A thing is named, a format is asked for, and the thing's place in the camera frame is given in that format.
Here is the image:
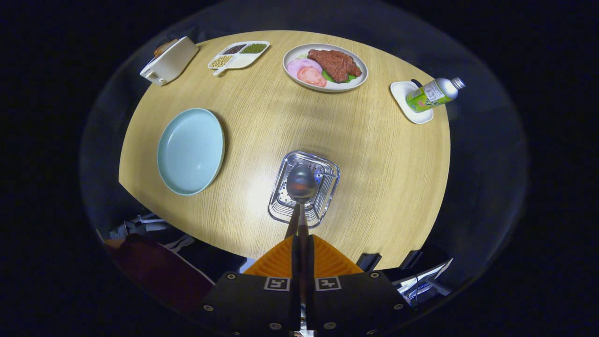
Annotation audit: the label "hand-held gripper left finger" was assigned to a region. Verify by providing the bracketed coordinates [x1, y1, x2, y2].
[202, 234, 303, 337]

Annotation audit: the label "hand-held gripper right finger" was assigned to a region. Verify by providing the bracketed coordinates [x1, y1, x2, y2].
[307, 234, 415, 337]

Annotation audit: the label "fork with brown handle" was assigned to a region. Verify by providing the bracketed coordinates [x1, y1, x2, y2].
[285, 202, 301, 239]

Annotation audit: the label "spoon with brown handle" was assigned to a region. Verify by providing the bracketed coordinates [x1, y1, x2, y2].
[286, 164, 317, 281]

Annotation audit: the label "dark red cloth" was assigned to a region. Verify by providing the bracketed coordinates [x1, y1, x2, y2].
[104, 234, 216, 312]

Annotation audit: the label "perforated metal basket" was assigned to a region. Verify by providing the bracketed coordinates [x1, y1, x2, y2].
[268, 151, 341, 229]

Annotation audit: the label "light blue plate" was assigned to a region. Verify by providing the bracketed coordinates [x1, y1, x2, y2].
[157, 108, 226, 196]

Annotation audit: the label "black backdrop cloth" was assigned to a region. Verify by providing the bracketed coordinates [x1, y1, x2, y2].
[80, 0, 529, 291]

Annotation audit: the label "white square coaster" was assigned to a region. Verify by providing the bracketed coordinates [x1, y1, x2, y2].
[390, 81, 434, 125]

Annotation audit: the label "silver bottle with green label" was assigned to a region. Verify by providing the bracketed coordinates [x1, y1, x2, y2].
[406, 77, 466, 113]

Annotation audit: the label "green lettuce leaf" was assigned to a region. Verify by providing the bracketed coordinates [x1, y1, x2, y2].
[321, 70, 357, 84]

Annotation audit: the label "salmon pink ham slice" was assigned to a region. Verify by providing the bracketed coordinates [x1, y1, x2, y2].
[297, 66, 327, 88]

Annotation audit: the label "red-brown steak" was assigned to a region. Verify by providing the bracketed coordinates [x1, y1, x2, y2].
[307, 49, 363, 83]

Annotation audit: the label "white divided dish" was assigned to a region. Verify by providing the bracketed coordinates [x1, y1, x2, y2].
[207, 41, 270, 76]

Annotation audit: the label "pale pink ham slice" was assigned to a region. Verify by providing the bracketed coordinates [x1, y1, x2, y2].
[286, 58, 322, 78]

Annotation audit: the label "cream toaster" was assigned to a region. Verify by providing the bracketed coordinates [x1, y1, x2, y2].
[140, 37, 199, 87]

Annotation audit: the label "white oval food plate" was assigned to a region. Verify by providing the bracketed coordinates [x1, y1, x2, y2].
[282, 44, 369, 93]

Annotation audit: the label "brown toast slices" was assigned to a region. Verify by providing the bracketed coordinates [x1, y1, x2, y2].
[153, 39, 178, 58]

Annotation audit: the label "white clutter with cables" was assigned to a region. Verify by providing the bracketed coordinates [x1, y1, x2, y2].
[393, 257, 453, 305]

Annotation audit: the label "white cables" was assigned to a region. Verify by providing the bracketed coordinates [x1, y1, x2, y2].
[110, 213, 195, 251]

